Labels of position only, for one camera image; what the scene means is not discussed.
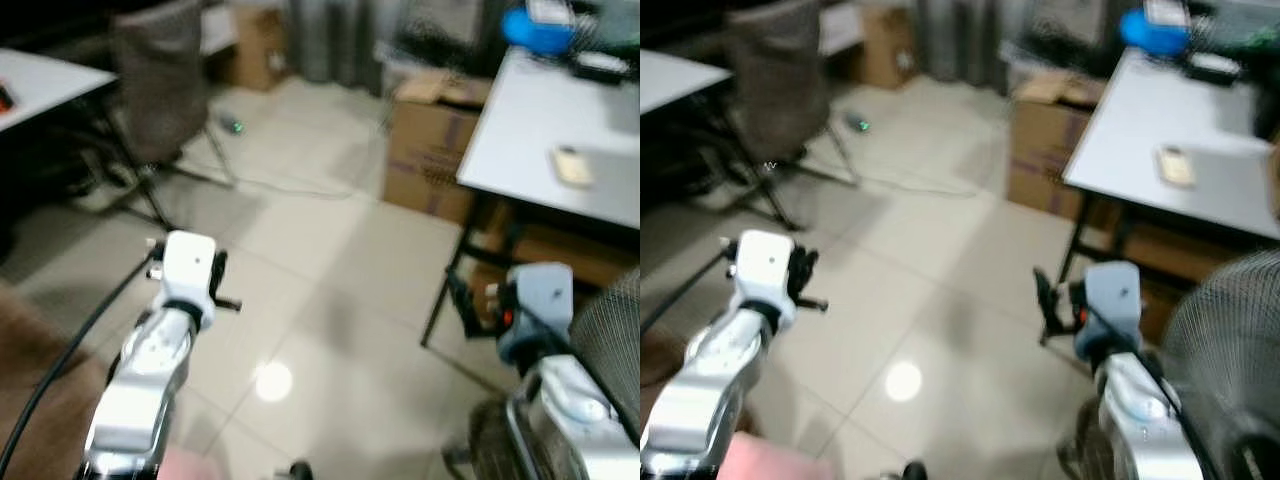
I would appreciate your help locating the small white table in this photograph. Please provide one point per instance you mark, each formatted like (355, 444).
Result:
(50, 85)
(680, 78)

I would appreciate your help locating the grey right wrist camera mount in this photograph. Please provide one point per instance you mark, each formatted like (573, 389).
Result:
(1110, 300)
(540, 300)

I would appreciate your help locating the round blue object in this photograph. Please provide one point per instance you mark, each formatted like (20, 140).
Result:
(1152, 30)
(535, 30)

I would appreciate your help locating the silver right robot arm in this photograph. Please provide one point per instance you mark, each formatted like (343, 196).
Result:
(1145, 410)
(575, 400)

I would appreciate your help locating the grey office chair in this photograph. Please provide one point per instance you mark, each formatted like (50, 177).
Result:
(780, 80)
(160, 80)

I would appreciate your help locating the large printed cardboard box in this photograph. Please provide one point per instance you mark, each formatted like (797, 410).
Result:
(432, 150)
(1040, 150)

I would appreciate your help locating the black robot foot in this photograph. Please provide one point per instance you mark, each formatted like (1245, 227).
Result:
(913, 471)
(300, 471)

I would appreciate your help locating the large white table black frame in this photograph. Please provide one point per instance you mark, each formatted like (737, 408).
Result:
(1170, 120)
(545, 120)

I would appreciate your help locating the flat cardboard box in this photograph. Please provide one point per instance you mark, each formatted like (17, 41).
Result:
(1165, 275)

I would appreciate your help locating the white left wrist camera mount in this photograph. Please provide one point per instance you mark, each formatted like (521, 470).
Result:
(762, 265)
(187, 265)

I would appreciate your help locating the grey curtain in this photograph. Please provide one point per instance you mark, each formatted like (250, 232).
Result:
(965, 40)
(335, 40)

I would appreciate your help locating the small device with green light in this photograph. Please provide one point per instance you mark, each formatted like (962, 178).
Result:
(233, 124)
(858, 123)

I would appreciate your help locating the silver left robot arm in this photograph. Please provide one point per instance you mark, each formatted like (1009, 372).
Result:
(135, 390)
(705, 385)

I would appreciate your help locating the pink pillow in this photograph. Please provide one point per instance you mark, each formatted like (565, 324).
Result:
(770, 460)

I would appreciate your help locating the black device on table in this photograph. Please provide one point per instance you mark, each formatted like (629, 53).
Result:
(1215, 65)
(600, 65)

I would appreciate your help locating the small plain cardboard box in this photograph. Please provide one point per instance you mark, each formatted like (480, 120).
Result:
(260, 45)
(888, 45)

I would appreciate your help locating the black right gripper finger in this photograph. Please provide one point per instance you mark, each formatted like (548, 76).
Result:
(1048, 295)
(460, 298)

